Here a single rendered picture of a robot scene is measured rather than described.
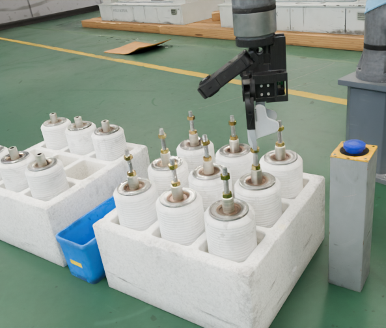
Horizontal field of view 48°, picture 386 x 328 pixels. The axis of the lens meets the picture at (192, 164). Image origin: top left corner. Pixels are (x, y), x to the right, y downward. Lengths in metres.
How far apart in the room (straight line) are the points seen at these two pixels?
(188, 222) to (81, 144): 0.60
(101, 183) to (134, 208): 0.31
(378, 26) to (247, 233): 0.74
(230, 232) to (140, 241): 0.21
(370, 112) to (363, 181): 0.52
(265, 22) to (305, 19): 2.54
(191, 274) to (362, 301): 0.37
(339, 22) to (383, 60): 1.84
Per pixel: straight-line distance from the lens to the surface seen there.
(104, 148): 1.29
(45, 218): 1.14
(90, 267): 1.09
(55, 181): 1.15
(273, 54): 0.80
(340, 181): 0.88
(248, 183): 0.91
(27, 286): 1.20
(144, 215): 0.94
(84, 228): 1.17
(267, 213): 0.90
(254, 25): 0.77
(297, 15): 3.35
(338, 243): 0.96
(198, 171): 0.97
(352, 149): 0.86
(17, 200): 1.21
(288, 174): 0.97
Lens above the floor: 0.69
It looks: 26 degrees down
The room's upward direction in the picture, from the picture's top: 8 degrees counter-clockwise
